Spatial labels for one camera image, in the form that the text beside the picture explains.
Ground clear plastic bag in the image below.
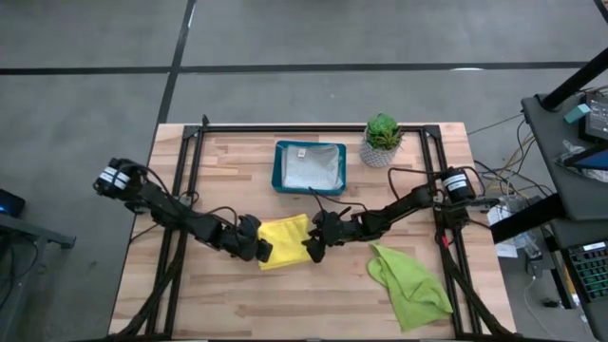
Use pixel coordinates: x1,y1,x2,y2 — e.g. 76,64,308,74
559,140,608,184

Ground green microfiber towel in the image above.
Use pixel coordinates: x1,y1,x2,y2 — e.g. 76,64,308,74
367,241,455,333

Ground grey waffle towel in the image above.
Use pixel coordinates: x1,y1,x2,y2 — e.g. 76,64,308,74
280,143,344,191

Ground white paper sheet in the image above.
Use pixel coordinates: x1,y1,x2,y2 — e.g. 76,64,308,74
487,213,536,260

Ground yellow microfiber towel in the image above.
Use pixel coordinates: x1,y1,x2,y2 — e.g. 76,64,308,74
257,213,314,272

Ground black device with blue light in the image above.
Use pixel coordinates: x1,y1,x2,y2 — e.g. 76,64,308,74
0,188,27,219

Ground black side desk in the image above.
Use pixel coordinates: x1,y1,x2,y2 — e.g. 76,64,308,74
488,92,608,342

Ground black power adapter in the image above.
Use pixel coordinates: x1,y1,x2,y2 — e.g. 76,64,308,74
524,244,545,279

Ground backlit computer keyboard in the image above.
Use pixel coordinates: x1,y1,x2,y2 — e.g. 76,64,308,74
567,240,608,304

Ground black slanted pole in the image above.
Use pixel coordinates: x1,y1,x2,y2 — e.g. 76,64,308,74
541,47,608,111

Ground dark tablet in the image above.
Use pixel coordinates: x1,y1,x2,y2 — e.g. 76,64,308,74
563,144,608,172

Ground dark desk monitor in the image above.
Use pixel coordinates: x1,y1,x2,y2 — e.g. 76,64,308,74
582,92,608,143

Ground teal plastic bin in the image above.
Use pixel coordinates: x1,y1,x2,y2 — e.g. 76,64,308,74
270,140,348,197

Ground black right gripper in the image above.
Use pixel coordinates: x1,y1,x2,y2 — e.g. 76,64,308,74
301,210,365,265

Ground black looped camera cable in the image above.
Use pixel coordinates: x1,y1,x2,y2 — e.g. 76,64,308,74
307,186,370,218

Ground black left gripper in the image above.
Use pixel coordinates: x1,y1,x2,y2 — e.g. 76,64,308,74
221,213,275,264

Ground potted succulent plant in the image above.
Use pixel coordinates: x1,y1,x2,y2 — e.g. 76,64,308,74
359,112,406,168

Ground grey power strip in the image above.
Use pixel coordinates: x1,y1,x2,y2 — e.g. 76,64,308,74
474,196,501,213

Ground black aluminium frame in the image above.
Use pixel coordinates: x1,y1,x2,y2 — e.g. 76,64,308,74
113,113,522,342

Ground grey floor cable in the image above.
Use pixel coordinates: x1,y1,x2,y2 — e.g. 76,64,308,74
467,112,523,137

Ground grey metal stand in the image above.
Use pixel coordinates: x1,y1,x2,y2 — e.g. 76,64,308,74
0,213,77,342

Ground small teal box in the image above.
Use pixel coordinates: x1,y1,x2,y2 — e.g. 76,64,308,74
563,103,592,124

